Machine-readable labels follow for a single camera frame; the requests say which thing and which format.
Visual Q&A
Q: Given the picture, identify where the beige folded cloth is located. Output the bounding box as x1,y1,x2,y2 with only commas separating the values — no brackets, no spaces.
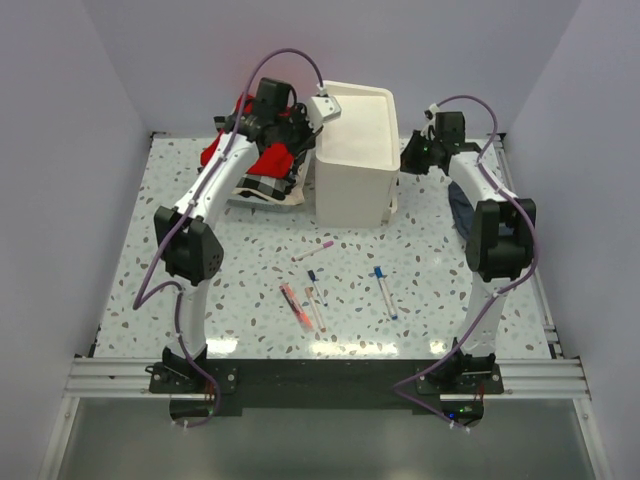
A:
227,163,309,213

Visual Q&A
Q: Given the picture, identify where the blue cap white marker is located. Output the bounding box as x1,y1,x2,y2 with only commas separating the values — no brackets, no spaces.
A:
374,266,398,320

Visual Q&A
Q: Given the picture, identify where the red orange marker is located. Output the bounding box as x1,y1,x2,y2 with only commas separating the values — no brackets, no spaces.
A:
279,283,313,331

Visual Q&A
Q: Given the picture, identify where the white drawer cabinet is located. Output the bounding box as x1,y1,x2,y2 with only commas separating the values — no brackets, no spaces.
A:
315,80,400,228

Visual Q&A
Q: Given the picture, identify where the brown cap white marker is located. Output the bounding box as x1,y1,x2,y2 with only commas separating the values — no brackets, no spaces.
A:
305,287,326,333

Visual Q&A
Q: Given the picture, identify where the red folded t-shirt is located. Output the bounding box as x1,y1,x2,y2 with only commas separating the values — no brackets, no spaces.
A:
200,93,297,179

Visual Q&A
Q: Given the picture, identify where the small blue pen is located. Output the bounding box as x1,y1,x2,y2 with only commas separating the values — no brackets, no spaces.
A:
307,270,328,307

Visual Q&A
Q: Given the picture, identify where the black white checkered cloth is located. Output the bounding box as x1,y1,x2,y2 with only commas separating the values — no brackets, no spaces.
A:
233,117,309,206

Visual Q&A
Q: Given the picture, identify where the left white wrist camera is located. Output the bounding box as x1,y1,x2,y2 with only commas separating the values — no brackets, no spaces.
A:
306,95,342,131

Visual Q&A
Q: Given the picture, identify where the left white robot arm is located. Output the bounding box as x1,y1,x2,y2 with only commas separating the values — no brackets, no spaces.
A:
147,78,340,395

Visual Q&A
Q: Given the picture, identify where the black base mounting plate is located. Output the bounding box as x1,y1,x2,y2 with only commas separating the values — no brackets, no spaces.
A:
145,359,504,420

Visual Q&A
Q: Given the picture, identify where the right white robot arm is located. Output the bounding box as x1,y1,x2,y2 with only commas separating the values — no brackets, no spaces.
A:
401,105,537,393

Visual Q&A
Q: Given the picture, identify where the pink cap marker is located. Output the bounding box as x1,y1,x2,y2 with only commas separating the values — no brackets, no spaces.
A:
291,240,334,262

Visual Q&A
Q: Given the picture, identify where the dark blue cloth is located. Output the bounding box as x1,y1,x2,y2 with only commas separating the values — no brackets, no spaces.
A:
448,182,475,243

